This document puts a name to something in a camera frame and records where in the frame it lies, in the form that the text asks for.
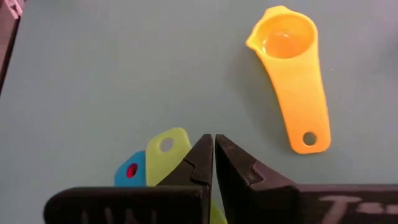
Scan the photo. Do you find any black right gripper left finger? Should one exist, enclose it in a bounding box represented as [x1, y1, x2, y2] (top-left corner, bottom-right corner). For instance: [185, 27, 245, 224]
[43, 133, 214, 224]

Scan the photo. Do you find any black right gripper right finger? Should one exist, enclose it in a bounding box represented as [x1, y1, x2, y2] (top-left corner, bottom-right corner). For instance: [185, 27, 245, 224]
[214, 133, 398, 224]

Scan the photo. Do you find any cyan measuring cup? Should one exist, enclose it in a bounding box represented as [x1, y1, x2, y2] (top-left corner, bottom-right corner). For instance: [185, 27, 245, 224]
[114, 150, 147, 188]

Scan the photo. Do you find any green measuring cup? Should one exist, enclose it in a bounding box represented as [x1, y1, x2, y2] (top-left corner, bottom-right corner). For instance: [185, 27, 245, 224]
[145, 127, 228, 224]

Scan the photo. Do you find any yellow measuring cup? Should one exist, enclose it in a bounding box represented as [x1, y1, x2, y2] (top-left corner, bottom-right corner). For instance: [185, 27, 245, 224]
[245, 5, 332, 156]

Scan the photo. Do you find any green table mat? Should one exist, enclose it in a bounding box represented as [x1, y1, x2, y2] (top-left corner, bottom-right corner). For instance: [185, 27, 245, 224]
[0, 0, 398, 224]

